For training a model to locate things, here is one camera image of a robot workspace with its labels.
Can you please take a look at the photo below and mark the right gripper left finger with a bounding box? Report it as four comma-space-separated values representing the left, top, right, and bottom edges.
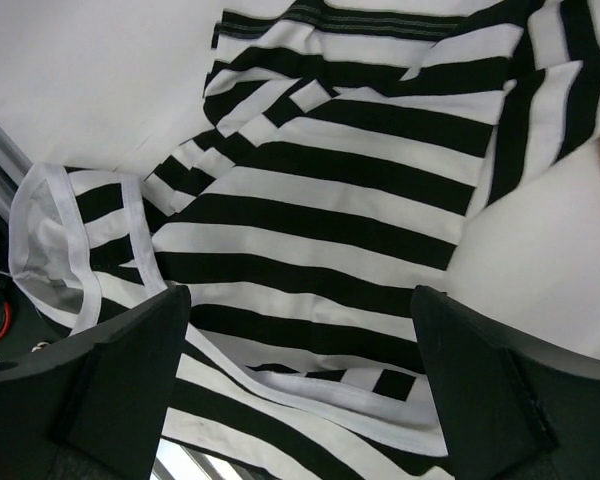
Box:
0, 287, 190, 479

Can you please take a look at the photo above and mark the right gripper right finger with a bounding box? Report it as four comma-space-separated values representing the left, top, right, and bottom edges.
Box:
411, 286, 600, 479

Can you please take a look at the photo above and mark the black white striped tank top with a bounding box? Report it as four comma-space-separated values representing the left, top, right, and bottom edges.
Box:
9, 1, 600, 479

